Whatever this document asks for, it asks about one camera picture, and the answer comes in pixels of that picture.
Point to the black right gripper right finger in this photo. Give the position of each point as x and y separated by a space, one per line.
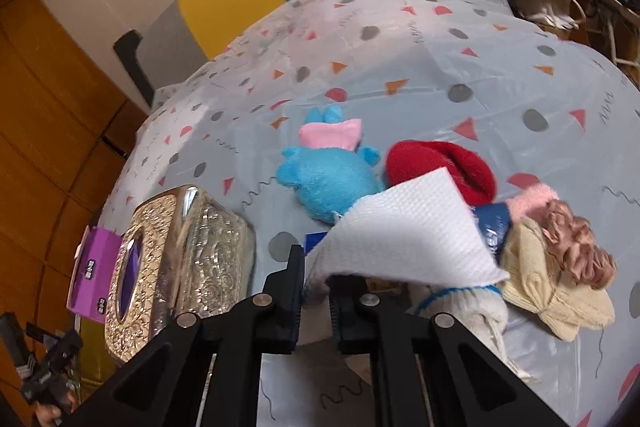
367 324

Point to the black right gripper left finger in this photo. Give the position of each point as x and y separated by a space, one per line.
264 324

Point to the white paper towel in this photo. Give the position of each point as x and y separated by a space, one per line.
419 232

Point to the white sock blue stripe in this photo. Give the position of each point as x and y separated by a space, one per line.
482 310

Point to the blue plush toy pink bow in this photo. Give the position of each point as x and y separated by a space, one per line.
329 169

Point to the cream knitted cloth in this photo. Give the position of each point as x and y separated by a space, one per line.
537 284

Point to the person's left hand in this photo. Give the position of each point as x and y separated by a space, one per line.
48 414

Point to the silver ornate tissue box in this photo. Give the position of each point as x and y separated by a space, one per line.
182 252

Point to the purple cardboard box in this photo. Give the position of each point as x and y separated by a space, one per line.
93 268

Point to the pink satin scrunchie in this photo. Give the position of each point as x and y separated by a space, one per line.
571 241

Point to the patterned grey tablecloth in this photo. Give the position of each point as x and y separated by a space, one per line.
466 72

